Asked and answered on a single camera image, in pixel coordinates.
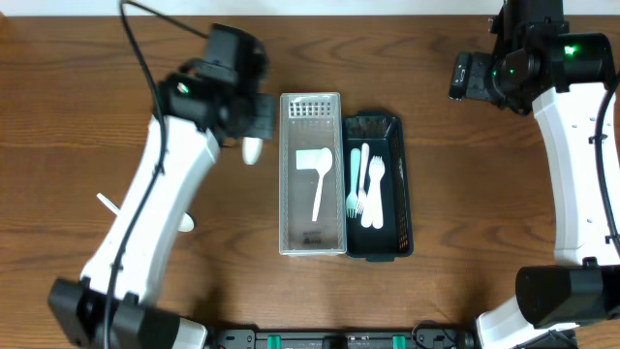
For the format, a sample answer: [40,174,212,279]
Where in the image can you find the white plastic spoon bowl down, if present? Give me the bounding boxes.
[242,137,264,166]

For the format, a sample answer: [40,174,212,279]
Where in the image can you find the clear perforated plastic basket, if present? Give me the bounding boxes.
[279,92,347,256]

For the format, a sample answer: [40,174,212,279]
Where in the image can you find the white plastic spoon bowl up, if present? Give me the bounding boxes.
[312,147,333,222]

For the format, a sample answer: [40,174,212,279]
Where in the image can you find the black perforated plastic basket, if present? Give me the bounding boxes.
[342,110,414,262]

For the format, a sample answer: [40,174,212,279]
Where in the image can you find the white plastic spoon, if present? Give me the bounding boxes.
[96,193,120,215]
[178,213,196,233]

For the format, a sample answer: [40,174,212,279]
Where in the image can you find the white plastic fork handle up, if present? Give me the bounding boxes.
[369,156,386,229]

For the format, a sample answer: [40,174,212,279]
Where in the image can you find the light green plastic fork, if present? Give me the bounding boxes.
[346,148,361,218]

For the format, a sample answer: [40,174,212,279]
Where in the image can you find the white plastic fork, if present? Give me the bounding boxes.
[356,143,370,214]
[360,157,377,228]

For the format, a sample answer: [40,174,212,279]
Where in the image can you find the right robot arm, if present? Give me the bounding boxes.
[449,33,619,348]

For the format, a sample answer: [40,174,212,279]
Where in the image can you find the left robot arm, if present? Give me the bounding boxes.
[47,73,275,348]

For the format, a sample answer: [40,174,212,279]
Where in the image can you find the right black cable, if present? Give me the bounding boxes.
[593,67,620,248]

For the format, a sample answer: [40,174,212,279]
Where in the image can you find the black cable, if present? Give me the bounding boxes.
[593,67,620,248]
[101,0,212,349]

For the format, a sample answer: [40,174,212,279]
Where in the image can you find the left black cable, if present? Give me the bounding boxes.
[101,0,212,349]

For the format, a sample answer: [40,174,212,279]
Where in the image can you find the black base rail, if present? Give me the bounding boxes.
[204,323,482,349]

